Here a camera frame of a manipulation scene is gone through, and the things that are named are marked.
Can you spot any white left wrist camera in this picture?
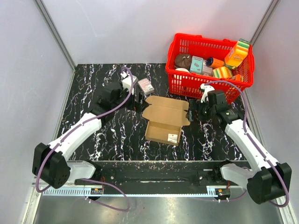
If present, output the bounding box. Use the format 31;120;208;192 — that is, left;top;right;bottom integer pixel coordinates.
121;71;137;94

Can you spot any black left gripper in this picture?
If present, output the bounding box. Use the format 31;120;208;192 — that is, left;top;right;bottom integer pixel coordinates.
113;84;149;114

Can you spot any small white paper packet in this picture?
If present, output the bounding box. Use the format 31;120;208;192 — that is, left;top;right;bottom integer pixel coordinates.
167;133;178;144

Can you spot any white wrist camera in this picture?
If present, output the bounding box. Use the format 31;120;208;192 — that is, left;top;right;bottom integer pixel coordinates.
121;71;137;94
200;84;215;103

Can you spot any white round container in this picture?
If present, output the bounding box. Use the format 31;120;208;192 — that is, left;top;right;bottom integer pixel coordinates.
175;68;189;73

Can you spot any brown round bread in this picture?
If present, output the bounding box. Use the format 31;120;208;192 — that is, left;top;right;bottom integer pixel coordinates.
174;53;192;70

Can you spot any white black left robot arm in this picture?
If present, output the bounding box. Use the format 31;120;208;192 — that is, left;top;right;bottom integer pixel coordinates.
32;83;148;189

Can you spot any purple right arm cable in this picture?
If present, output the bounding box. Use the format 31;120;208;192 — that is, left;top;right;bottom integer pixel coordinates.
203;80;290;208

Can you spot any pink grey small box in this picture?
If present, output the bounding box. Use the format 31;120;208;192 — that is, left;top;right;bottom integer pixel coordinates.
201;60;213;77

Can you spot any small grey card box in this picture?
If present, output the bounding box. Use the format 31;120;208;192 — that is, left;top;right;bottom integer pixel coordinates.
137;78;155;96

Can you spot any small orange packet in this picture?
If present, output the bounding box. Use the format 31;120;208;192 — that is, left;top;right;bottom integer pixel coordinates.
231;74;243;82

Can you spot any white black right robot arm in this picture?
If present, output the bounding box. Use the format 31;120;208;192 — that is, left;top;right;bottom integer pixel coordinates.
187;90;292;206

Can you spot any aluminium front rail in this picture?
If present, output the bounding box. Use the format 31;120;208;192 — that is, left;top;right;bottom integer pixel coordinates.
43;185;231;197

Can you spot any yellow green striped sponge pack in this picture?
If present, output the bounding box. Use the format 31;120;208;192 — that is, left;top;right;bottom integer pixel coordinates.
213;66;233;79

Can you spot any red plastic shopping basket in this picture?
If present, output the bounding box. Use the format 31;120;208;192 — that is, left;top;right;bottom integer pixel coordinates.
165;33;255;105

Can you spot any teal small box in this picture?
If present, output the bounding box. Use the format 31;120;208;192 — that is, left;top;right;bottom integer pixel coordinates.
189;56;204;75

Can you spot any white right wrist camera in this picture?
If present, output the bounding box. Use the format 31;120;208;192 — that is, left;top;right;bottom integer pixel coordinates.
200;84;215;103

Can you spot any tall orange juice carton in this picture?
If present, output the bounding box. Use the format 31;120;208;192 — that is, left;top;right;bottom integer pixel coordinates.
224;39;250;70

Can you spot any orange can with blue lid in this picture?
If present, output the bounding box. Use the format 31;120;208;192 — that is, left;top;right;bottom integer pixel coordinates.
206;57;224;69

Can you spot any brown cardboard box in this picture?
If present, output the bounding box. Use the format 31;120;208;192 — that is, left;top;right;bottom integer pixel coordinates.
142;96;190;146

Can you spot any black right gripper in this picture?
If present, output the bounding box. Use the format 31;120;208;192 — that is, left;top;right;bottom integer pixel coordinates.
185;99;216;122

